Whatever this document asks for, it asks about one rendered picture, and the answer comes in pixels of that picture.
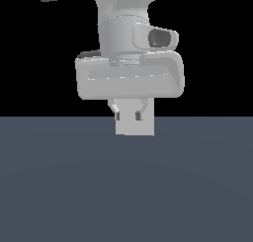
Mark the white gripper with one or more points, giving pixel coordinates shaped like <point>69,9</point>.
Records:
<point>131,84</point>

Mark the grey rectangular block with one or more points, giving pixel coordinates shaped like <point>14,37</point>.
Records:
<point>135,127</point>

